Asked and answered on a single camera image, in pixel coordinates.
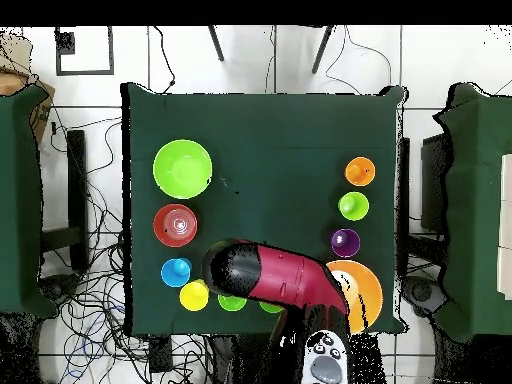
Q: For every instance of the purple cup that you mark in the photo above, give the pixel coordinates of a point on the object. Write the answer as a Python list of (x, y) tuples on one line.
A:
[(348, 246)]

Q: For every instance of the large orange bowl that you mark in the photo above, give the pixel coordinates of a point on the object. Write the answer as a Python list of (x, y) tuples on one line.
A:
[(370, 296)]

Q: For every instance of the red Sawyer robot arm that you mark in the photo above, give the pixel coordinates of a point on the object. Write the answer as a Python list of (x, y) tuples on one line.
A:
[(288, 276)]

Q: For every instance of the dark green tablecloth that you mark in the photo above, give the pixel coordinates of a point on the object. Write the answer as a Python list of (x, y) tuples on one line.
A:
[(272, 160)]

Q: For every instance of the red bowl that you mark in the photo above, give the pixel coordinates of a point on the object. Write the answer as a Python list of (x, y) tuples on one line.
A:
[(175, 225)]

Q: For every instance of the large green bowl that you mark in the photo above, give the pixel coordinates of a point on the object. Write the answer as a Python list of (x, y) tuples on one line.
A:
[(182, 168)]

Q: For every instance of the lime green cup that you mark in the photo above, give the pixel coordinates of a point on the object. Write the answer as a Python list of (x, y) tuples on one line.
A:
[(358, 208)]

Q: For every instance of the blue cup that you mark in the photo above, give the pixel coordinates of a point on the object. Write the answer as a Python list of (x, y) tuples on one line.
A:
[(174, 274)]

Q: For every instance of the yellow cup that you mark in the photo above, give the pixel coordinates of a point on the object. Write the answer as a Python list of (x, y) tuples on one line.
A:
[(194, 296)]

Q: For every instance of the orange cup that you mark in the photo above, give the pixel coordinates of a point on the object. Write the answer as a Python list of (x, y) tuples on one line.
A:
[(358, 174)]

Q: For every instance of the black floor stand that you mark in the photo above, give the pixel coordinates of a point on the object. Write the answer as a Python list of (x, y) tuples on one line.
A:
[(76, 180), (404, 180)]

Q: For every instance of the black power box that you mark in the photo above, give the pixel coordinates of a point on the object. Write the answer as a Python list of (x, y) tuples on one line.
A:
[(160, 354)]

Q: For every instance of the dark tripod leg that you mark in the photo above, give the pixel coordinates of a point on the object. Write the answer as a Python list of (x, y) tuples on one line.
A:
[(322, 50), (216, 44)]

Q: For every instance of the grey black device base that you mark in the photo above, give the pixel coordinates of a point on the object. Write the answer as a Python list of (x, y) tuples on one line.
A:
[(422, 292), (60, 286)]

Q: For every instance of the green cloth side table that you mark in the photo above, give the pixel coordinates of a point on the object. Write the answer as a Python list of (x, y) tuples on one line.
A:
[(20, 200), (476, 240)]

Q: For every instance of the cardboard box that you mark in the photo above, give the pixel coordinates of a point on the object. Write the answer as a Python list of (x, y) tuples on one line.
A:
[(42, 116)]

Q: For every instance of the black square frame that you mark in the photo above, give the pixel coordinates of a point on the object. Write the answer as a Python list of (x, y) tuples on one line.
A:
[(84, 72)]

